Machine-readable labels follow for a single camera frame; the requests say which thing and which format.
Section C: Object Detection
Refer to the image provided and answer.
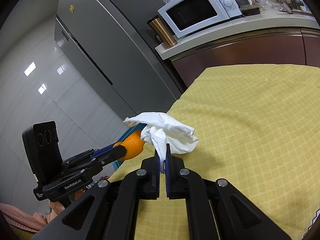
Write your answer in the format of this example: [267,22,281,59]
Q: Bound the maroon base cabinets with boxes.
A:
[170,28,319,86]

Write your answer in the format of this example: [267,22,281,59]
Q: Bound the white microwave oven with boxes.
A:
[158,0,242,38]

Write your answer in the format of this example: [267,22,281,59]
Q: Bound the yellow patterned tablecloth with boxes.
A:
[168,64,319,239]

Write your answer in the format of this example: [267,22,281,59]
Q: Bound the copper thermos tumbler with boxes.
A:
[147,15,177,48]

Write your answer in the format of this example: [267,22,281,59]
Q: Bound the person left hand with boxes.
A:
[47,189,84,223]

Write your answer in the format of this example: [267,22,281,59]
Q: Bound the white tissue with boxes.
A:
[124,112,199,161]

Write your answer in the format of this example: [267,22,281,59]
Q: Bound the white kitchen counter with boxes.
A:
[155,10,319,60]

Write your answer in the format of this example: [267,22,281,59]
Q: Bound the grey double door refrigerator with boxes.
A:
[54,0,184,119]

